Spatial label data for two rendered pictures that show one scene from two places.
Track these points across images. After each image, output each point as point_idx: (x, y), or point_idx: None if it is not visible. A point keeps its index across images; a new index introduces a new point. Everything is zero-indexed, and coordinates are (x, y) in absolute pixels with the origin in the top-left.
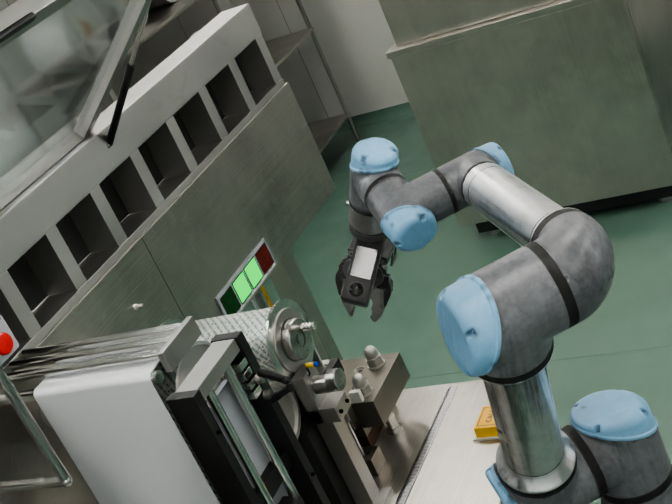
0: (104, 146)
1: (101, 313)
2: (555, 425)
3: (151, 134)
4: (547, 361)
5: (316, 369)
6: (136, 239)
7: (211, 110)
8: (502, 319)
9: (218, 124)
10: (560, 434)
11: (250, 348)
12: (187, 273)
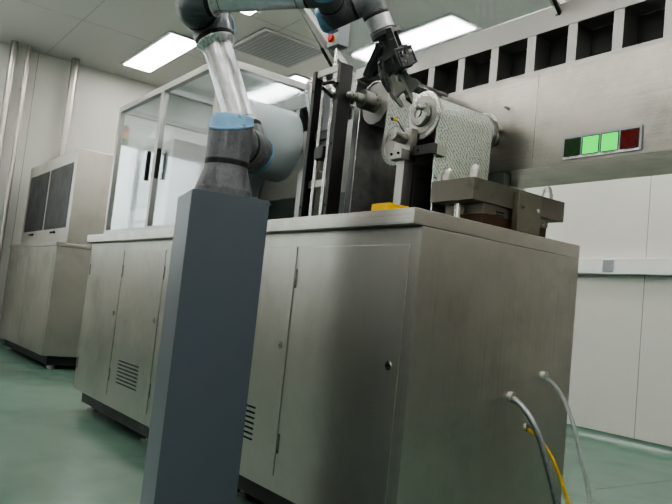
0: (553, 14)
1: (489, 100)
2: (217, 95)
3: (594, 16)
4: (196, 44)
5: (410, 132)
6: (537, 74)
7: (669, 11)
8: None
9: (668, 24)
10: (223, 107)
11: (340, 71)
12: (555, 111)
